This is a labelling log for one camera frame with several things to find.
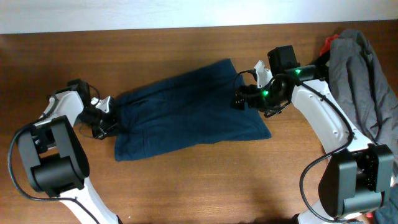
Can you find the left camera cable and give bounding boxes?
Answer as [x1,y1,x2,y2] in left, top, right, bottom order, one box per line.
[7,82,102,224]

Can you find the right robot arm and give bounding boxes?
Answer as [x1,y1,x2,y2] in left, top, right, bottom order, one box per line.
[231,45,394,223]

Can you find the dark teal garment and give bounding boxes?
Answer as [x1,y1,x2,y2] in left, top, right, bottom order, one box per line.
[373,185,398,224]

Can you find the navy blue shorts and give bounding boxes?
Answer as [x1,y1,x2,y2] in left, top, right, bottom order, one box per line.
[114,59,271,161]

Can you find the red garment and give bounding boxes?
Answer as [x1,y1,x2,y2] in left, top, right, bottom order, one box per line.
[319,34,339,56]

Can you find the camera cable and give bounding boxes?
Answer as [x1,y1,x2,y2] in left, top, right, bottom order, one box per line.
[232,70,356,224]
[7,82,102,224]

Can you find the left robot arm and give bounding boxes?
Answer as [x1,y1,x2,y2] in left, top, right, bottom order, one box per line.
[7,79,121,224]

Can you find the grey garment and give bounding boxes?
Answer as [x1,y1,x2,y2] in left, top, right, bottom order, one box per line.
[328,29,397,175]

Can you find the black garment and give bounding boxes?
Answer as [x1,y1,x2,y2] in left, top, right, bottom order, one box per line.
[311,50,330,82]

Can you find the right camera cable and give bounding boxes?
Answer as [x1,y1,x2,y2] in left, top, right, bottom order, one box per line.
[232,70,356,224]

